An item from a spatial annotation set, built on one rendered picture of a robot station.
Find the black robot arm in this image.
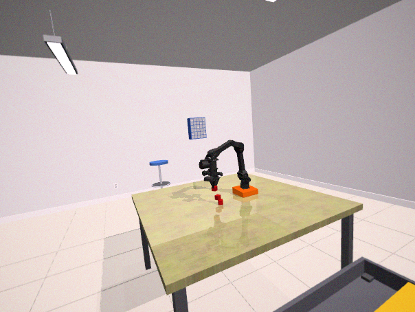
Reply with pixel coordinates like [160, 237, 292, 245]
[199, 140, 251, 189]

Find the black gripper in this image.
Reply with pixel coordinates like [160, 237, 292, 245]
[204, 167, 223, 188]

